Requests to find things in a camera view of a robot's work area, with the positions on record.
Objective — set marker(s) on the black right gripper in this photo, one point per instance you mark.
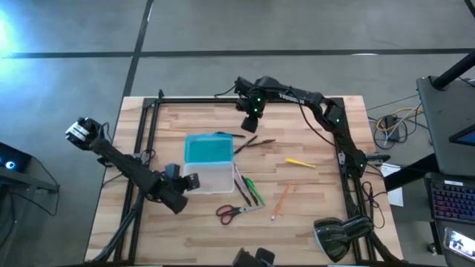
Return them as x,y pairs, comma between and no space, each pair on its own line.
250,111

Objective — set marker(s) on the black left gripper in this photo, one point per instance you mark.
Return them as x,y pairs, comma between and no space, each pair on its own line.
176,184

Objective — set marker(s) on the translucent white supply box base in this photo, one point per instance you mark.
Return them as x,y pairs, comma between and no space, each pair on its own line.
211,180

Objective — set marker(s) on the dark brown pen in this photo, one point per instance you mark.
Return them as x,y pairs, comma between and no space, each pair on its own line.
261,142

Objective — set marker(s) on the teal plastic supply box lid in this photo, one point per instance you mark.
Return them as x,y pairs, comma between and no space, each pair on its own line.
208,148

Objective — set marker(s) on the translucent purple pen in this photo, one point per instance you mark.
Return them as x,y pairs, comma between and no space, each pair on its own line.
238,172

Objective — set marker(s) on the black pen with white print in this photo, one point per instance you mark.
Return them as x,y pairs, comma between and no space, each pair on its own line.
242,192

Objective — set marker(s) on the green pen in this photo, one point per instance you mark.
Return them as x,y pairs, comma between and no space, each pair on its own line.
256,192

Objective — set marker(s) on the yellow pen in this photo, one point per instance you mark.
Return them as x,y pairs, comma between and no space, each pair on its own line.
298,162

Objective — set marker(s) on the orange pencil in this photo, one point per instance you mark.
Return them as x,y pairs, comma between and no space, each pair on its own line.
281,202

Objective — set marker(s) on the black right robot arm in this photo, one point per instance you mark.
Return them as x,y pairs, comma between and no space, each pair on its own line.
297,97

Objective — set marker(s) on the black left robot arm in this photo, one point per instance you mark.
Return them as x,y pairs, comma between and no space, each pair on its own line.
122,163

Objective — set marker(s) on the black power adapter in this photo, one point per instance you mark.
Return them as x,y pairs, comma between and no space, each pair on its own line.
391,128

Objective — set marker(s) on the black desk lamp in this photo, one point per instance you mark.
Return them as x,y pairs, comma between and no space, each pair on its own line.
334,237

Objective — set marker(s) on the black equipment stand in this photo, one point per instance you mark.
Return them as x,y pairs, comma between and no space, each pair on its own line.
33,181

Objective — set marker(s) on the white paper sheet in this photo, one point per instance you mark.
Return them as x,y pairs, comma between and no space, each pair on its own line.
395,196

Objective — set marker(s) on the black desk leg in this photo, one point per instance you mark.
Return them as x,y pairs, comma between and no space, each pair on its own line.
408,174

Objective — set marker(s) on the black device with blue light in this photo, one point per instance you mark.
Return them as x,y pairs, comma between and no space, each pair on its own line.
18,159

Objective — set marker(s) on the black pole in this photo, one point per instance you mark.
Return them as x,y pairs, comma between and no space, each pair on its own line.
456,68

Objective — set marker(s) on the keyboard with coloured lights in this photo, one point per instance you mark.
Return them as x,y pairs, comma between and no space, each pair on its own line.
452,200

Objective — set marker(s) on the smartphone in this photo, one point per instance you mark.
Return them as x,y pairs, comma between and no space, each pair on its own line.
460,244

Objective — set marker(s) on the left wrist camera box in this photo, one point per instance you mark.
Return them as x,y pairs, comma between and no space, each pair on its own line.
173,171

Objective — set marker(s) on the black aluminium table frame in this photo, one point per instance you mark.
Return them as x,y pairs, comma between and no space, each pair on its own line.
185,100

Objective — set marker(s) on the black table-level camera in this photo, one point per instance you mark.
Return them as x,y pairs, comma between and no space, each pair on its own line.
252,259

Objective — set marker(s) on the tablet with dark frame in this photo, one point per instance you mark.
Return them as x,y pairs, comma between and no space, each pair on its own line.
465,138

